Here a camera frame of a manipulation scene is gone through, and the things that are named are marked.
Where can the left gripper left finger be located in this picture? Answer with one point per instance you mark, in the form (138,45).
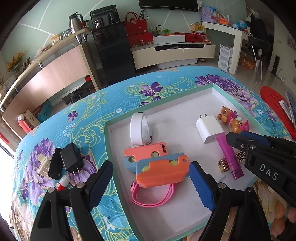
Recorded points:
(51,221)

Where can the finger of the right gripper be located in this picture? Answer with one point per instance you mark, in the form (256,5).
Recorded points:
(262,140)
(245,143)

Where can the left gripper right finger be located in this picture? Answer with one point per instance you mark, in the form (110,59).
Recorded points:
(250,221)

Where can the pink puppy toy figure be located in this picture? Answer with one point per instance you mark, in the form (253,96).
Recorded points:
(231,118)

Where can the gold patterned lighter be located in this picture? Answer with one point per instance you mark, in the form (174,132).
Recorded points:
(224,164)

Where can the white USB charger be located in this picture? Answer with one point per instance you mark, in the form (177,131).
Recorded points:
(209,128)

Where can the magenta lighter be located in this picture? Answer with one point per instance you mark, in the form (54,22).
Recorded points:
(228,152)

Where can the red tube bottle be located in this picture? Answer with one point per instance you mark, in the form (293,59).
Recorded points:
(63,182)

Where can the cream hair claw clip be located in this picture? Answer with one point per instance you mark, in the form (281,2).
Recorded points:
(44,166)

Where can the black power adapter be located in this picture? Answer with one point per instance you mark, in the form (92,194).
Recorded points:
(72,158)

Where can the pink smart watch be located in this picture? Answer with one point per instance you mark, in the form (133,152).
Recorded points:
(151,197)

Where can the blue orange case with text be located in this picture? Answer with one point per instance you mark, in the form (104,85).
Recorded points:
(135,154)

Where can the orange blue folding case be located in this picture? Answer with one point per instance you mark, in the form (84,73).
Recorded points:
(163,170)

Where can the white round ring gadget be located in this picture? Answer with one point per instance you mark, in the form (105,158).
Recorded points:
(140,131)

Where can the person's right hand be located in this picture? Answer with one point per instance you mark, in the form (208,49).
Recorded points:
(278,224)

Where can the red plastic stool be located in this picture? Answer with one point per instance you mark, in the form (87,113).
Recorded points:
(273,98)

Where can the teal shallow cardboard tray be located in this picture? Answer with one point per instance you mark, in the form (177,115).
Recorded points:
(173,121)

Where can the black chair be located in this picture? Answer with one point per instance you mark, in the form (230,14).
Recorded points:
(256,48)

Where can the red gift bag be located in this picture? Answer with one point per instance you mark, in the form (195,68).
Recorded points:
(27,121)

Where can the white side desk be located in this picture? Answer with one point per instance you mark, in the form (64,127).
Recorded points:
(223,34)

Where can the teal storage crate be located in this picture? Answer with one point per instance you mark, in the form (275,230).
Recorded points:
(43,111)

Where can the cream TV stand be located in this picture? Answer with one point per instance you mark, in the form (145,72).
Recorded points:
(150,55)

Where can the white flat box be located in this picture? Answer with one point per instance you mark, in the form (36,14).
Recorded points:
(168,39)

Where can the black bag on floor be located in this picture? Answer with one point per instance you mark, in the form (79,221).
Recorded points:
(76,95)

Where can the red gift box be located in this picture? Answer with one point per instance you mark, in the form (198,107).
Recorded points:
(140,40)

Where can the black cabinet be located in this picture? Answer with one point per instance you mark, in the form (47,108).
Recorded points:
(114,52)

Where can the red handbag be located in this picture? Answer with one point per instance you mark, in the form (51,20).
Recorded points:
(135,25)

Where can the wooden curved desk counter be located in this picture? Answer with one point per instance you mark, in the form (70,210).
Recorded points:
(52,78)

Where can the yellow flower vase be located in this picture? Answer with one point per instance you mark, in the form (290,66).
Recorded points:
(15,65)

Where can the steel thermos jug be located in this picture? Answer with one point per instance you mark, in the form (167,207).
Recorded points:
(75,22)

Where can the wall mounted black television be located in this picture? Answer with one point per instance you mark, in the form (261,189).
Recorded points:
(187,5)

